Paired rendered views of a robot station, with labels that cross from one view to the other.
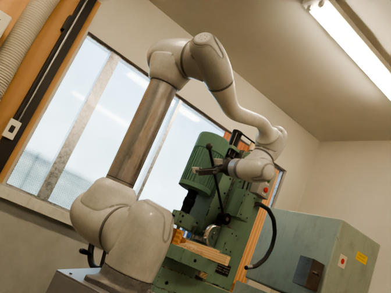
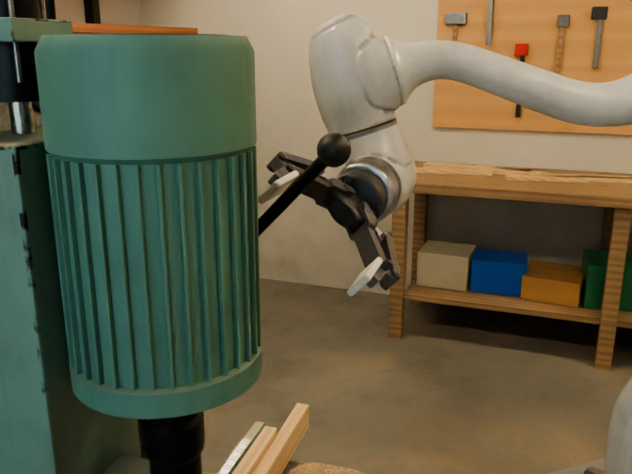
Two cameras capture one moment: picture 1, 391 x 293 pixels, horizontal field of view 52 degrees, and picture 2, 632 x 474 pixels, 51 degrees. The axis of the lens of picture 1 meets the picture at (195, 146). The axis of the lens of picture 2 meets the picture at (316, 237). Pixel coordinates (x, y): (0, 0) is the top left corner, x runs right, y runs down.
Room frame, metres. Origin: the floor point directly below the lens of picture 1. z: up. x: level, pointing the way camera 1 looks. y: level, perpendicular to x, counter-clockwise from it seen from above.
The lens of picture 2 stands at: (2.30, 0.46, 1.50)
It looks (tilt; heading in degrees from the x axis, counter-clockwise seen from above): 16 degrees down; 232
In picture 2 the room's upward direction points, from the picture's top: straight up
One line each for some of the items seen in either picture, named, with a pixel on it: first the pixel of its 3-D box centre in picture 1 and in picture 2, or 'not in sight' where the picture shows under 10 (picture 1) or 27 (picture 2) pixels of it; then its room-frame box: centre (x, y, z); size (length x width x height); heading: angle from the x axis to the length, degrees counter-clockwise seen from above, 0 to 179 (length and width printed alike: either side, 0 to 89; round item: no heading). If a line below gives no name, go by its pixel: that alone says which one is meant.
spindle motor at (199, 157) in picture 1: (204, 164); (159, 216); (2.06, -0.08, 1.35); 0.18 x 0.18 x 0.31
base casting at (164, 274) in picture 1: (177, 279); not in sight; (2.13, -0.18, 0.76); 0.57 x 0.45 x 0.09; 125
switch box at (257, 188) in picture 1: (263, 182); not in sight; (2.13, -0.42, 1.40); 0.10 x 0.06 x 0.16; 125
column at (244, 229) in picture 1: (227, 217); not in sight; (2.23, -0.32, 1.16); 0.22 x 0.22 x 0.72; 35
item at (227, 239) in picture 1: (224, 240); not in sight; (2.04, -0.32, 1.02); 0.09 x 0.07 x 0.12; 35
